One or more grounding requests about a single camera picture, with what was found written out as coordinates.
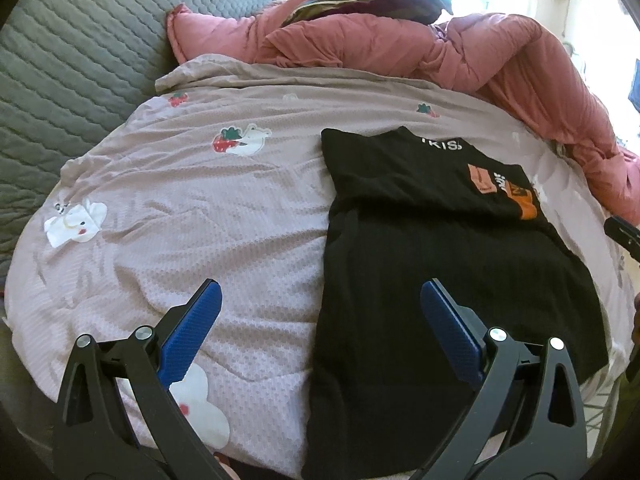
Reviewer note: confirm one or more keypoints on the pink duvet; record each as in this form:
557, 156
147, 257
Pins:
500, 50

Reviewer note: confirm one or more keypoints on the grey quilted headboard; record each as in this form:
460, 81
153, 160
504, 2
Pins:
75, 60

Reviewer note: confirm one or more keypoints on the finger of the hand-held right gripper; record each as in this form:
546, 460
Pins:
625, 237

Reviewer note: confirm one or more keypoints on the lilac printed blanket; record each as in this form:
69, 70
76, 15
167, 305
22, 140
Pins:
200, 210

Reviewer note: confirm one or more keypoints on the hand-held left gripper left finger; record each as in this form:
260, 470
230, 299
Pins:
192, 330

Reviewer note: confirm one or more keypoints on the black sweater with orange cuffs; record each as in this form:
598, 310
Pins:
425, 260

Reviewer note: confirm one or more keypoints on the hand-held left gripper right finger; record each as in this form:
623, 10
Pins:
450, 330

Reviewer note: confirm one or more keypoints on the striped multicolour cloth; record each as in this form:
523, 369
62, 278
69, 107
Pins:
370, 2

